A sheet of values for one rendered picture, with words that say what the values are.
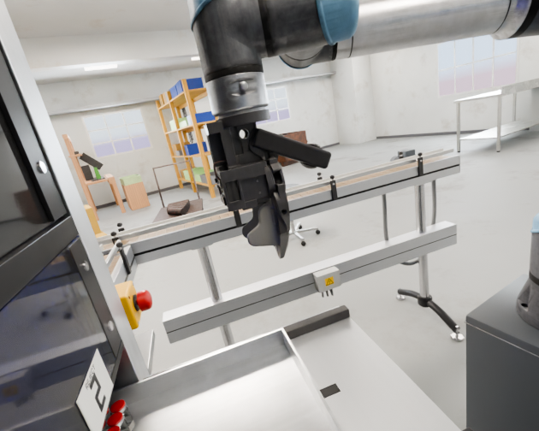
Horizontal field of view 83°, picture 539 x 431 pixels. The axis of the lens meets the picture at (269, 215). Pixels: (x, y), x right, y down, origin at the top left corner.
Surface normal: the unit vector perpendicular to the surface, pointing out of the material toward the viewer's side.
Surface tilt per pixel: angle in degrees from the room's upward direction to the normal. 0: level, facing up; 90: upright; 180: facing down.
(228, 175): 90
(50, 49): 90
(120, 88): 90
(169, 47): 90
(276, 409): 0
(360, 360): 0
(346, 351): 0
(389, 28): 111
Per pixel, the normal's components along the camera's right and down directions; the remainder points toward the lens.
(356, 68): 0.47, 0.18
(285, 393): -0.19, -0.94
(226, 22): -0.03, 0.30
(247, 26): 0.03, 0.57
